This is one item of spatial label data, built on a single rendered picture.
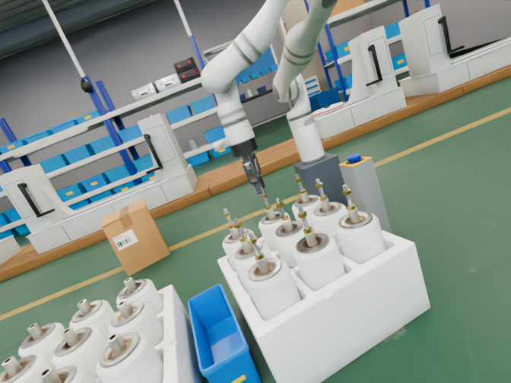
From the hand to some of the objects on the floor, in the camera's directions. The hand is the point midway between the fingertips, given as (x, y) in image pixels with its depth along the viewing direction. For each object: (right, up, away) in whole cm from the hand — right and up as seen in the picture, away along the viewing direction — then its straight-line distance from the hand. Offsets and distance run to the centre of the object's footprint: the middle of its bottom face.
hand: (260, 187), depth 83 cm
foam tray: (+16, -33, -2) cm, 37 cm away
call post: (+39, -20, +12) cm, 46 cm away
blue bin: (-8, -44, -6) cm, 46 cm away
